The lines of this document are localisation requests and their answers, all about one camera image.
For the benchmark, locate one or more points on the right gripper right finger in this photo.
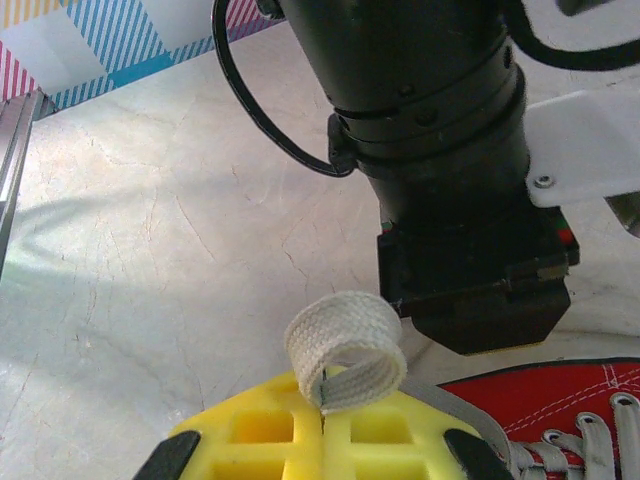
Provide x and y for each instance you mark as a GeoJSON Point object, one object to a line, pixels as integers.
{"type": "Point", "coordinates": [380, 450]}

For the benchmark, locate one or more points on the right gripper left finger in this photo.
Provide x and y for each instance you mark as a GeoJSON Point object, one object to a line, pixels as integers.
{"type": "Point", "coordinates": [260, 450]}

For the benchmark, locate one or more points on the red sneaker with white laces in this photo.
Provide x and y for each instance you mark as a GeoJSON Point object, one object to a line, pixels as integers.
{"type": "Point", "coordinates": [345, 310]}

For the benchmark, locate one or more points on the red canvas sneaker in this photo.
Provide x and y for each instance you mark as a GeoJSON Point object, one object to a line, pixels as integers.
{"type": "Point", "coordinates": [550, 390]}

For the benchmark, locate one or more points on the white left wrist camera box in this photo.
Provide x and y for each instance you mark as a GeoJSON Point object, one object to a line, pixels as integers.
{"type": "Point", "coordinates": [585, 145]}

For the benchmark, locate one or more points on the aluminium left side rail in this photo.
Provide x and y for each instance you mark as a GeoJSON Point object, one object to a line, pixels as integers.
{"type": "Point", "coordinates": [15, 150]}

